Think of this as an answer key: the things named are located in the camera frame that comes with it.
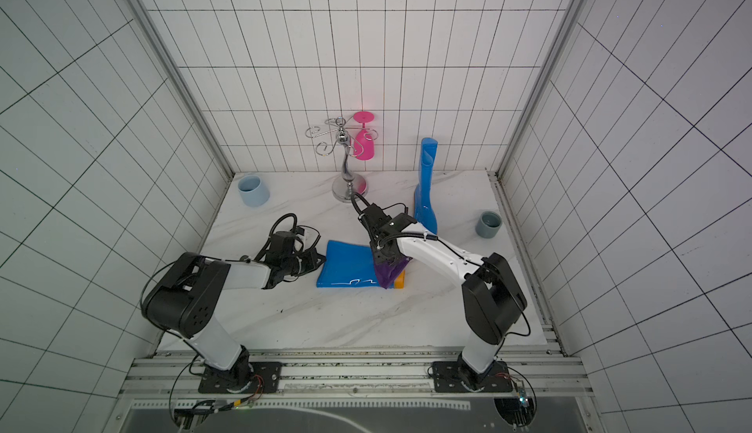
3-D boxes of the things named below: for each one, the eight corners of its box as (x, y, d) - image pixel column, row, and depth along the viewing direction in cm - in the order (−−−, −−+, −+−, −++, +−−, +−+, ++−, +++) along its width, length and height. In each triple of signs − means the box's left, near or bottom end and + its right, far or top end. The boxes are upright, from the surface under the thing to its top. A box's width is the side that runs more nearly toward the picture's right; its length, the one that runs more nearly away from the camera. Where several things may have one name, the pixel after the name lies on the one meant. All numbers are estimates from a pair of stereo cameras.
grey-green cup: (473, 233, 104) (478, 222, 99) (478, 218, 108) (484, 207, 103) (493, 241, 102) (499, 230, 96) (497, 225, 106) (504, 215, 101)
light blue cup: (240, 206, 112) (232, 193, 106) (247, 188, 118) (240, 174, 112) (266, 206, 112) (259, 193, 106) (272, 188, 118) (266, 174, 112)
